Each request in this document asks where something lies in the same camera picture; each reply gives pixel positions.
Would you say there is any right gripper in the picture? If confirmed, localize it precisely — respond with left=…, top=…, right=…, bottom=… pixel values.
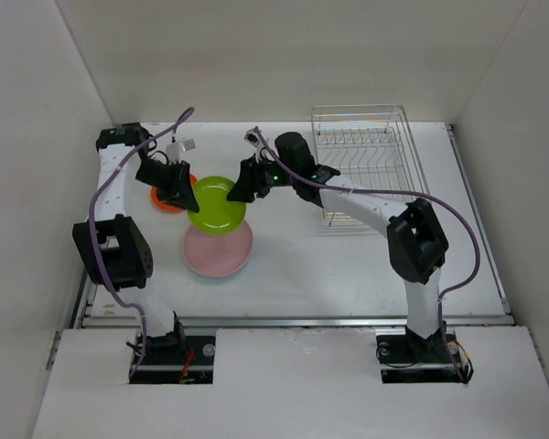
left=226, top=151, right=297, bottom=202

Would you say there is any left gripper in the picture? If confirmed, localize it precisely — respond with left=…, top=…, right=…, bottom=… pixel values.
left=135, top=158, right=199, bottom=212

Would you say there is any red-orange plate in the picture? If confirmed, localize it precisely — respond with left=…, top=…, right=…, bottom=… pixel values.
left=152, top=171, right=185, bottom=210

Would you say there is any green plate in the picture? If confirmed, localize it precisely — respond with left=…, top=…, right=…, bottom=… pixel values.
left=188, top=176, right=246, bottom=236

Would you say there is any pink plate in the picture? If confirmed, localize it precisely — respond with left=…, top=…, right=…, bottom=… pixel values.
left=181, top=221, right=253, bottom=279

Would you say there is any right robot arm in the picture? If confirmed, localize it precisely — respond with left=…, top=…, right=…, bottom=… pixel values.
left=227, top=128, right=449, bottom=360

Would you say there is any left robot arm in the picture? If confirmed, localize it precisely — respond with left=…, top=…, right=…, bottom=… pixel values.
left=72, top=123, right=199, bottom=354

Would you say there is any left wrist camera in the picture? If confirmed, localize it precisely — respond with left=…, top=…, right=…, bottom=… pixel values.
left=165, top=137, right=196, bottom=164

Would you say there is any metal wire dish rack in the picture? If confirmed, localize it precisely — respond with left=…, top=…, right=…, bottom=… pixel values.
left=310, top=103, right=432, bottom=228

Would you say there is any aluminium rail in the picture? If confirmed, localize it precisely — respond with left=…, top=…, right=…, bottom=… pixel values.
left=70, top=313, right=515, bottom=333

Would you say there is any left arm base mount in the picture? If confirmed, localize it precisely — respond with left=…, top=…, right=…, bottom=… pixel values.
left=129, top=335, right=216, bottom=385

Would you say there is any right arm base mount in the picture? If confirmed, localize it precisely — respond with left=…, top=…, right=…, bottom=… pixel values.
left=375, top=334, right=474, bottom=384

